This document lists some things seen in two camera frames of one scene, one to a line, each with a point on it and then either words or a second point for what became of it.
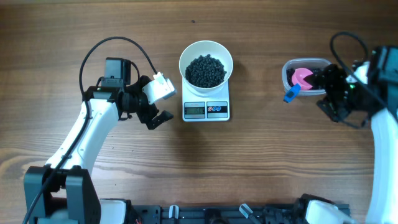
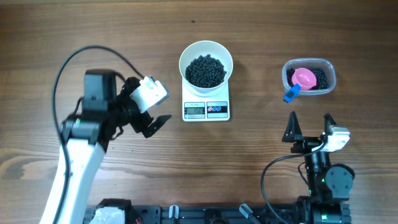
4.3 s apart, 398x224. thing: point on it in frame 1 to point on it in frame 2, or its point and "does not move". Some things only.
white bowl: x=205 y=67 does not move
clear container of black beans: x=313 y=64 does not move
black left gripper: x=146 y=116 to x=140 y=124
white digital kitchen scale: x=196 y=108 does not move
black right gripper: x=332 y=76 to x=295 y=134
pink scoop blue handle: x=298 y=82 does not move
